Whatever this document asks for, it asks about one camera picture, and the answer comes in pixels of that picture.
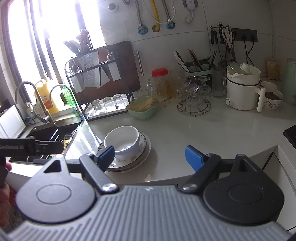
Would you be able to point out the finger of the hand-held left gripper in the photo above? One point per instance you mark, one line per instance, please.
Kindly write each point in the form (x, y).
(46, 147)

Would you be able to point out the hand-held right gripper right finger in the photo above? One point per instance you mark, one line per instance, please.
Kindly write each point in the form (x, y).
(195, 158)

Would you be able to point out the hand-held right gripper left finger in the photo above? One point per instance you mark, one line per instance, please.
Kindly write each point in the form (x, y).
(106, 157)

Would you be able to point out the white ceramic bowl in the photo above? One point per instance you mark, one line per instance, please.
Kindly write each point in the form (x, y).
(120, 139)

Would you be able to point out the white flower-print deep plate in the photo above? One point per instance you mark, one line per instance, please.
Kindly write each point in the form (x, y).
(130, 169)

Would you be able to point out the dark-rimmed patterned plate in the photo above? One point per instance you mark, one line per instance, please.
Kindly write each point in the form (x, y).
(142, 143)

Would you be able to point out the white leaf-print plate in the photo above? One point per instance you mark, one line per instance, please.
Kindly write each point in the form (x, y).
(146, 151)

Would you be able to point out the person's left hand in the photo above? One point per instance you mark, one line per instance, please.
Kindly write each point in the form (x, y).
(4, 199)

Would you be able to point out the black sink drain rack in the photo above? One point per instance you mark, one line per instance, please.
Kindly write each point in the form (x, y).
(54, 138)

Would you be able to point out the black kitchen sink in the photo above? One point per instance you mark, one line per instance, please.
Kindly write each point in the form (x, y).
(46, 134)

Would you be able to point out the white framed panel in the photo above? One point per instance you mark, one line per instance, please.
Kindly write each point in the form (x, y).
(11, 122)

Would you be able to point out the small white bottle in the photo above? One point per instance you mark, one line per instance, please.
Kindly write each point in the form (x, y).
(31, 109)

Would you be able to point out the yellow detergent jug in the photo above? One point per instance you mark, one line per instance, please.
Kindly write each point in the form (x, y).
(47, 97)

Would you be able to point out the clear drinking glass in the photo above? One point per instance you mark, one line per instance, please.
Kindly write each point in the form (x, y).
(107, 104)
(96, 107)
(118, 102)

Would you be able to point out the green dish soap bottle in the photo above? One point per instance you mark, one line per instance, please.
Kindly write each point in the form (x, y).
(68, 98)

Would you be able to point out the green plastic basket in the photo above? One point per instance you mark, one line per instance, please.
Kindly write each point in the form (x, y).
(141, 114)

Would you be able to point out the small steel faucet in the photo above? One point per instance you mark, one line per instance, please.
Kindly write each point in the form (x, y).
(69, 89)

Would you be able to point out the tall steel faucet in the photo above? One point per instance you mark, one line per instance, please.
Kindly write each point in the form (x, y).
(34, 85)

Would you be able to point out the bundle of bamboo sticks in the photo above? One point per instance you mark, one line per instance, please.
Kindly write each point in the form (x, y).
(143, 104)

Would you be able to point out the cluster of clear glass cups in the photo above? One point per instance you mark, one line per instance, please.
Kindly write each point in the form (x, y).
(194, 91)

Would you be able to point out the clear glass pitcher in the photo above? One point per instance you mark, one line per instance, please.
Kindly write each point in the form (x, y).
(219, 83)

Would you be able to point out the white electric cooking pot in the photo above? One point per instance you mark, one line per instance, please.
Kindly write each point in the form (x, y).
(240, 92)

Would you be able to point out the red-lidded clear jar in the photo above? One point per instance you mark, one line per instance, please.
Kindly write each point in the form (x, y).
(161, 85)

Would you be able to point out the clear glass mug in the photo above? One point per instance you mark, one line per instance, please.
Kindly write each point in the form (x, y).
(152, 88)

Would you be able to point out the textured glass board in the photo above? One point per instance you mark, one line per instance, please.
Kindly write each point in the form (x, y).
(92, 69)

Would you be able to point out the green white utensil holder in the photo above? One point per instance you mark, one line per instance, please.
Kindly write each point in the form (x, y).
(201, 69)

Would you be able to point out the dark brown cutting board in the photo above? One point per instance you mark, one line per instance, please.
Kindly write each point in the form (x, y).
(124, 69)

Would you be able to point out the black metal dish rack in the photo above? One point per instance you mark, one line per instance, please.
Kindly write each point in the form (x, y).
(101, 65)

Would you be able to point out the base cabinet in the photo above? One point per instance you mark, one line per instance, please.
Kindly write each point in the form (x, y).
(284, 185)

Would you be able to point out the patterned bowl with brown filling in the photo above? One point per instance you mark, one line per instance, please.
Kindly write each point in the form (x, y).
(272, 102)

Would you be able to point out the black stove top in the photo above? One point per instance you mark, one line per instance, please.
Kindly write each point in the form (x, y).
(290, 136)

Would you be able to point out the white ceramic cup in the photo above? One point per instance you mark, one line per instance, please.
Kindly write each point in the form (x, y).
(269, 84)

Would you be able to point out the kitchen knife set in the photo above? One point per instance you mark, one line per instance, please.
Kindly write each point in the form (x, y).
(79, 42)

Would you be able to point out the yellow paper packet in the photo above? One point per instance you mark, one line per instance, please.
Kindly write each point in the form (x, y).
(274, 69)

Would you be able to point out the window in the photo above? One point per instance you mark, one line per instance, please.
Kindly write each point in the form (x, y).
(57, 27)

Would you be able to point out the mint green kettle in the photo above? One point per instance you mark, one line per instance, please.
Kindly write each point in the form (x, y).
(291, 81)

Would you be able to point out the hanging kitchen utensils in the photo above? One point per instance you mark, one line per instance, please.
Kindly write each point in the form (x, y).
(215, 34)

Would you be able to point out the black wall power strip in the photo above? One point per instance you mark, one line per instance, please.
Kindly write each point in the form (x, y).
(245, 34)

